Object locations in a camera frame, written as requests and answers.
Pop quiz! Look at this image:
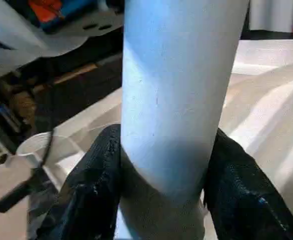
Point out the grey slotted plastic panel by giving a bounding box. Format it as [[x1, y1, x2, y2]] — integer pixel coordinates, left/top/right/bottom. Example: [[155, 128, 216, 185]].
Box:
[[0, 0, 125, 82]]

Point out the white plastic table top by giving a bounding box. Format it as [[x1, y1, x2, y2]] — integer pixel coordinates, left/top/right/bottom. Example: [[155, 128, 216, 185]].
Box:
[[15, 39, 293, 240]]

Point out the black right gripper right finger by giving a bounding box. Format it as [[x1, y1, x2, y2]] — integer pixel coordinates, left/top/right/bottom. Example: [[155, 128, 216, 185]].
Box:
[[202, 128, 293, 240]]

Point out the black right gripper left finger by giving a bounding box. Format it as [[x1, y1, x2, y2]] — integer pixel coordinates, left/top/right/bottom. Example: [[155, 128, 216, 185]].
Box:
[[35, 123, 123, 240]]

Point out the white plastic table leg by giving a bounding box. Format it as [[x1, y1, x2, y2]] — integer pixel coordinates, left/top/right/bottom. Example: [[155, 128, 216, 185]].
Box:
[[113, 0, 250, 240]]

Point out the white glass-door cabinet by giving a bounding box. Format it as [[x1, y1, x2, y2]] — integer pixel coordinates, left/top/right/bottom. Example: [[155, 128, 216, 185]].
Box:
[[248, 0, 293, 34]]

